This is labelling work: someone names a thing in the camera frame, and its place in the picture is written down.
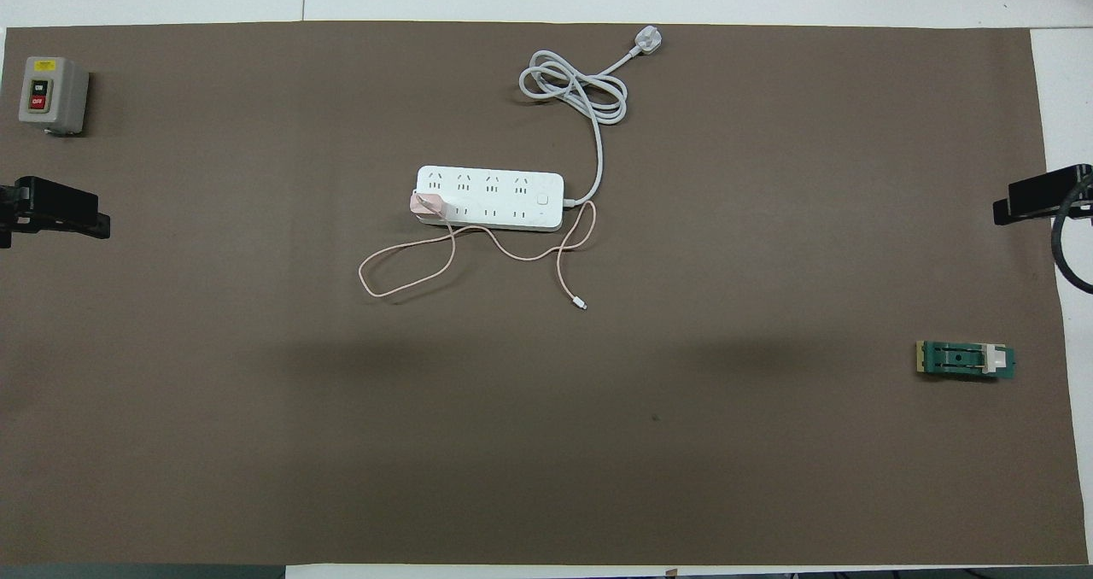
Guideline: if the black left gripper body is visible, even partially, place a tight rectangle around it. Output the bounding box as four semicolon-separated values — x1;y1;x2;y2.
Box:
0;183;35;249

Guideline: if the brown table mat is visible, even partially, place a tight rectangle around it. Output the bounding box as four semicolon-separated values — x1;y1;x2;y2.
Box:
0;20;1090;567

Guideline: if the pink charging cable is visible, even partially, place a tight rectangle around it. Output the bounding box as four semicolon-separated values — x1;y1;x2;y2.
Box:
359;201;597;311

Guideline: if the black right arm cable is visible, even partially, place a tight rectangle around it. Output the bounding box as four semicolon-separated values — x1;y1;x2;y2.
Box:
1052;178;1093;295

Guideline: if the white power cord with plug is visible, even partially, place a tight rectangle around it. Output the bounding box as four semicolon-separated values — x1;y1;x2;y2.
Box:
519;26;665;208

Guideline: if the white power strip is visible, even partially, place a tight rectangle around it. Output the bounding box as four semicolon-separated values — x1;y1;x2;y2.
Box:
414;165;566;233

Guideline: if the grey on-off switch box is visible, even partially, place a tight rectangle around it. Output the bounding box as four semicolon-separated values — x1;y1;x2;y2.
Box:
19;56;91;137

